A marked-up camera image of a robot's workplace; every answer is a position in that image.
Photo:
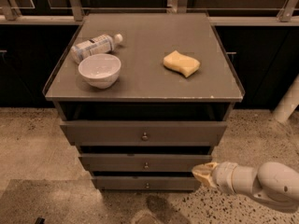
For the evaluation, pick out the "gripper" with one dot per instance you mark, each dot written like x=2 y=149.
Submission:
x=224 y=176

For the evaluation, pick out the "grey drawer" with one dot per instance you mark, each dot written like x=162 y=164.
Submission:
x=149 y=183
x=144 y=133
x=141 y=162

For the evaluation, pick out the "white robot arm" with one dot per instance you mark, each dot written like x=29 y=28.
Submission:
x=272 y=184

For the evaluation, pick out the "grey drawer cabinet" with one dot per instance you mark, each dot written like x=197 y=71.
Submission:
x=146 y=90

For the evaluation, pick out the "yellow sponge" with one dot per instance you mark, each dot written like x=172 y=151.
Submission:
x=183 y=64

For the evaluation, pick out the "white ceramic bowl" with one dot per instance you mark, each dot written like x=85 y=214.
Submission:
x=101 y=70

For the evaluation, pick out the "clear plastic water bottle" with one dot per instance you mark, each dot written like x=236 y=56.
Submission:
x=101 y=44

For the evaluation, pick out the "metal railing frame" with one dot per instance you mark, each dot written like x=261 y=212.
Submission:
x=219 y=12

